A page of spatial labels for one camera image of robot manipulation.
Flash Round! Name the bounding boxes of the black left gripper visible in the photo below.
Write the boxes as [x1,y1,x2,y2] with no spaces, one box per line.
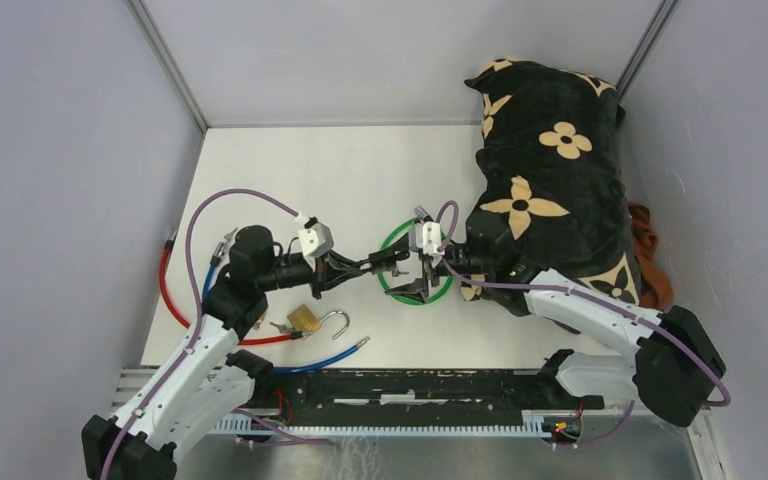
[257,247,362,299]

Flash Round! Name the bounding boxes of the green cable lock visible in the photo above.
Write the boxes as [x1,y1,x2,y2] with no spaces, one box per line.
[377,200,459,305]

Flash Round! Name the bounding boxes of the black padlock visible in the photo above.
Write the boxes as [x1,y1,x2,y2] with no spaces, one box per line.
[359,250,402,274]

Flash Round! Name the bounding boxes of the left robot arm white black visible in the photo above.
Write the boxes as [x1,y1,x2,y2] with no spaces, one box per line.
[81,224,372,479]

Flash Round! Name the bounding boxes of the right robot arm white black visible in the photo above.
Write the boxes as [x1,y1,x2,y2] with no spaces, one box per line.
[370,213,733,427]

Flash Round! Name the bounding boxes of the brass padlock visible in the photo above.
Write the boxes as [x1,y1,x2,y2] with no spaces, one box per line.
[287,305,351,340]

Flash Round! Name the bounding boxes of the silver keys of brass padlock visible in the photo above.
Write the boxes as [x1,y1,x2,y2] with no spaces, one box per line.
[253,319,294,335]

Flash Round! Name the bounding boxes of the black floral pillow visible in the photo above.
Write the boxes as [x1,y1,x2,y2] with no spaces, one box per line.
[461,59,641,304]

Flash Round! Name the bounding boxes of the brown cloth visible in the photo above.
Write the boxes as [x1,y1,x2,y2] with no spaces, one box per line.
[628,202,674,312]

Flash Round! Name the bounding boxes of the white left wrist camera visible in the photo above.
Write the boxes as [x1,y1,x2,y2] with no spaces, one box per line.
[295,213,334,260]

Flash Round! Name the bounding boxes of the blue cable lock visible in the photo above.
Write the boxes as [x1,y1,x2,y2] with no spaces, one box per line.
[201,228,371,377]

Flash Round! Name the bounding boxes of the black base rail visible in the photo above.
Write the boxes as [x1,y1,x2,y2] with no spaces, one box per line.
[244,368,605,437]

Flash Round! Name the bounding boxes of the red cable lock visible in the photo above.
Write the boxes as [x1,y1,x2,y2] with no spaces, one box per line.
[158,229,303,346]

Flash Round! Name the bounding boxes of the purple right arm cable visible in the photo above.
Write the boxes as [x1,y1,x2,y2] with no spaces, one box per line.
[434,200,733,407]

